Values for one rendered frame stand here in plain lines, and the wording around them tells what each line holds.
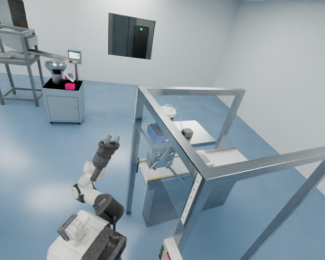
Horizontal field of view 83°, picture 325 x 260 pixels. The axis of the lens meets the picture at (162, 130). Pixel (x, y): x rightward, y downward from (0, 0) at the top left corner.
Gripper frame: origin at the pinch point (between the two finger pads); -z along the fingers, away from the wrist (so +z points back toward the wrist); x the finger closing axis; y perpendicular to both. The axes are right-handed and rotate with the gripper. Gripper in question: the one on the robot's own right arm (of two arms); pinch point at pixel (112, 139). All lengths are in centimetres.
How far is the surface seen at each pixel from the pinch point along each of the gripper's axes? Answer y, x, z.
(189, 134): 8, -82, -6
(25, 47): 368, -21, 81
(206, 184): -49, -13, -18
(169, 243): -51, -29, 31
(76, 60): 299, -86, 50
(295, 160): -62, -62, -44
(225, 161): -10, -159, 12
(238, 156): -12, -180, 3
